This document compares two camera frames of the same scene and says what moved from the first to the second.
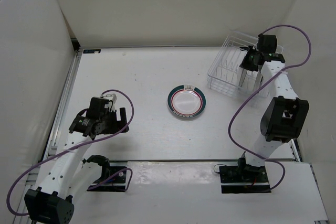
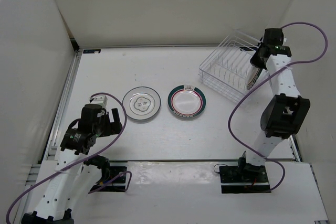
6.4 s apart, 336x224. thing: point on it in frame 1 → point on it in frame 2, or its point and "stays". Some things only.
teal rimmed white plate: (186, 100) stays
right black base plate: (244, 179) stays
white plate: (242, 77) → (141, 103)
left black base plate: (116, 184) stays
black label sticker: (91, 51) stays
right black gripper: (245, 63) → (254, 61)
